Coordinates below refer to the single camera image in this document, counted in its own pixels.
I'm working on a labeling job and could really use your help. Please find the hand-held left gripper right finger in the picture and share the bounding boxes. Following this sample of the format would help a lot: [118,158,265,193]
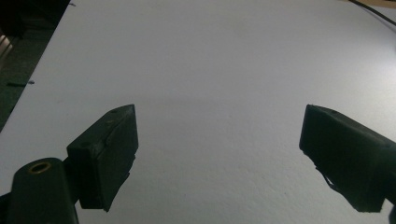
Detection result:
[298,104,396,214]

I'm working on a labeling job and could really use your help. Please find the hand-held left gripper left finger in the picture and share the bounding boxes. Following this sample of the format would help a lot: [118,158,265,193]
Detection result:
[65,104,139,213]

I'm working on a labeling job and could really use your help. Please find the black cable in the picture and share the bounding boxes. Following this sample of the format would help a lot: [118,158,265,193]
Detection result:
[347,0,396,27]

